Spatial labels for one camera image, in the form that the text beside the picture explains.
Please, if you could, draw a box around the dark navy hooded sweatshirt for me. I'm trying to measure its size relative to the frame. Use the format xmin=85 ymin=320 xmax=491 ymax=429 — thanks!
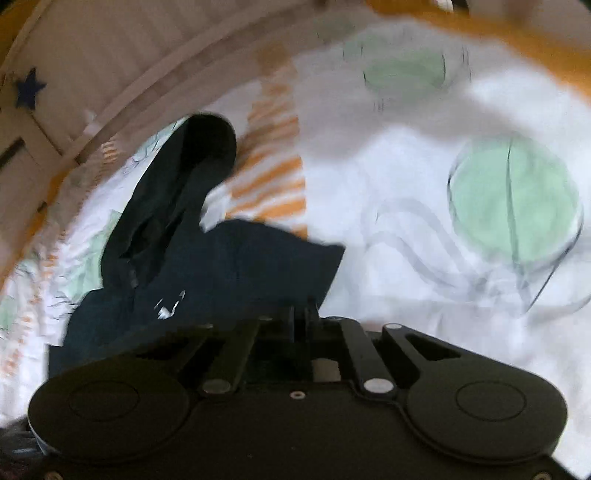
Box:
xmin=48 ymin=114 xmax=345 ymax=376

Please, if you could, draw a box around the white leaf-patterned bed sheet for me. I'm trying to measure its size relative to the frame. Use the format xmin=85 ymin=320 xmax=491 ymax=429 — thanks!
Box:
xmin=1 ymin=9 xmax=590 ymax=477

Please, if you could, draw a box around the white slatted headboard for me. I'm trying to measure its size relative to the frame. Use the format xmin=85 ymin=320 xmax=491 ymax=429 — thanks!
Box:
xmin=1 ymin=1 xmax=370 ymax=273

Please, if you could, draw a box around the blue star decoration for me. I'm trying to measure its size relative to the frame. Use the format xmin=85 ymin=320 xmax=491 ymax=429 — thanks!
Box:
xmin=14 ymin=67 xmax=47 ymax=111

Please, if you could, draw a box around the orange mattress edge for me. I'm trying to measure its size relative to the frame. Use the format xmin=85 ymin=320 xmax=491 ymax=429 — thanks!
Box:
xmin=366 ymin=1 xmax=590 ymax=100

